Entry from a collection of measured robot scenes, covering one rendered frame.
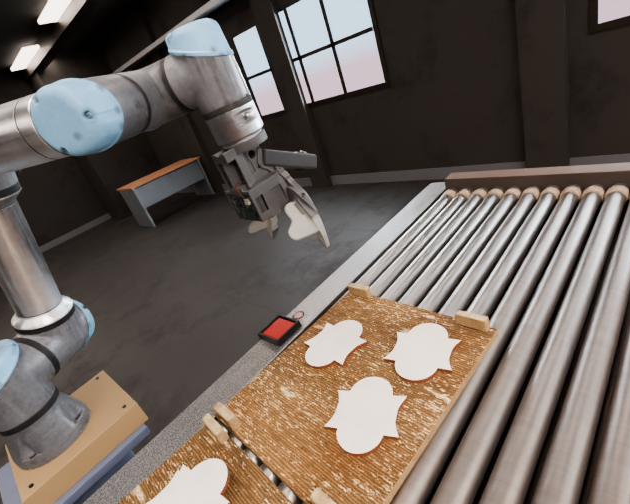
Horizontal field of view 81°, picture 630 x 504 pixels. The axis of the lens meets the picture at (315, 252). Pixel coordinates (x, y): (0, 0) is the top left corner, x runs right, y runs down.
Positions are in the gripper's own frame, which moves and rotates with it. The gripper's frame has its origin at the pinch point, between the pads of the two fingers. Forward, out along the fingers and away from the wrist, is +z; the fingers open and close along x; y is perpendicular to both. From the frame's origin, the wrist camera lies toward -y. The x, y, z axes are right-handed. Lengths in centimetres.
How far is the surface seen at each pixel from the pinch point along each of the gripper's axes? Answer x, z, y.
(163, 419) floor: -149, 115, 38
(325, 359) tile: 1.8, 22.4, 7.4
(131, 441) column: -30, 28, 42
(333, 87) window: -260, 21, -291
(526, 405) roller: 34.0, 25.6, -1.5
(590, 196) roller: 26, 30, -70
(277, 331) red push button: -17.0, 24.0, 5.6
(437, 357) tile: 20.1, 23.0, -2.2
